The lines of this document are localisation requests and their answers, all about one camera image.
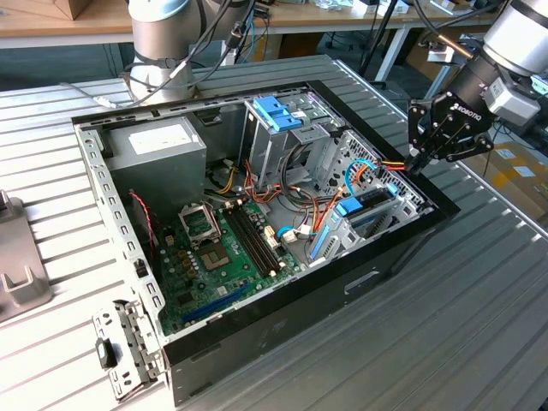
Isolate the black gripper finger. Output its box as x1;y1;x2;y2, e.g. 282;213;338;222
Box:
414;122;495;174
405;98;455;171

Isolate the hard disk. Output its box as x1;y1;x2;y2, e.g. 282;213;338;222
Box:
308;183;398;262

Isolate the metal disk bay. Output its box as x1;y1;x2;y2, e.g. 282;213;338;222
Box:
306;182;436;270

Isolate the large cardboard box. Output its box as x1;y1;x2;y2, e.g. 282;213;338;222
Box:
464;145;548;223

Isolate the wooden desk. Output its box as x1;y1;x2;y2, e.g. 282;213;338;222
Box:
0;0;497;82

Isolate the metal drive cage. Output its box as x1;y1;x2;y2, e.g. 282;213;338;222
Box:
237;92;348;194

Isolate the black RAM slot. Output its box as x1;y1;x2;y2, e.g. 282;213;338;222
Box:
240;201;285;270
224;208;270;279
235;204;280;273
229;206;275;277

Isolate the black open PC case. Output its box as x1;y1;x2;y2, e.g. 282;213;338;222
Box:
70;79;462;408

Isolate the CPU socket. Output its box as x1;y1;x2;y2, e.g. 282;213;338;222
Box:
200;246;235;273

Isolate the metal socket cover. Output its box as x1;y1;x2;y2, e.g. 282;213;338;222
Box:
177;203;223;250

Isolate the grey power supply unit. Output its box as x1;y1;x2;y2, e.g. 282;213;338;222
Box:
102;116;209;223

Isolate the blue expansion slot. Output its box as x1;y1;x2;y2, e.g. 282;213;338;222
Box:
182;280;252;325

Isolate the green motherboard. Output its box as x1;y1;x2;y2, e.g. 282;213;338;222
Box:
156;199;301;337

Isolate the black case fan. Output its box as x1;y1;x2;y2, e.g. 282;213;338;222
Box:
127;192;162;263

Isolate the small cardboard box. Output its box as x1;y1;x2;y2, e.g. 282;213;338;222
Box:
51;0;93;21

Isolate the black plastic clip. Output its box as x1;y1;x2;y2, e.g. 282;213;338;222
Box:
96;337;120;370

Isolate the grey parts rack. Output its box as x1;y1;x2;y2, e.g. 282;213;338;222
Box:
0;190;55;325

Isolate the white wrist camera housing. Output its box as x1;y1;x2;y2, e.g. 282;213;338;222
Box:
486;75;543;128

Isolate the black cable with brass connector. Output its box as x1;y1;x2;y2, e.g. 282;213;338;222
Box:
412;0;477;57

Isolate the blue data wire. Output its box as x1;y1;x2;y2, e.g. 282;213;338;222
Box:
342;157;382;200

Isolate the blue plastic drive bracket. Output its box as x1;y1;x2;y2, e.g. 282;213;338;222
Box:
252;96;306;134

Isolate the blue wire with white plug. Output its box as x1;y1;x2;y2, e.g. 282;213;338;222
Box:
276;225;316;246

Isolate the orange wire bundle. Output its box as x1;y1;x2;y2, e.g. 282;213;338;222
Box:
205;157;348;241

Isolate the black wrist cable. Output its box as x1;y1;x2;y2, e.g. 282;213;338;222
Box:
122;0;259;104

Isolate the red twisted fan wire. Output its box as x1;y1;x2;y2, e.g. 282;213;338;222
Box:
128;191;158;260

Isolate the black cable with metal plug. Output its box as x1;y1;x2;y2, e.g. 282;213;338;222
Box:
59;81;119;109

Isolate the metal card retention bracket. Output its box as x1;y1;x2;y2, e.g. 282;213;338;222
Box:
92;299;169;402

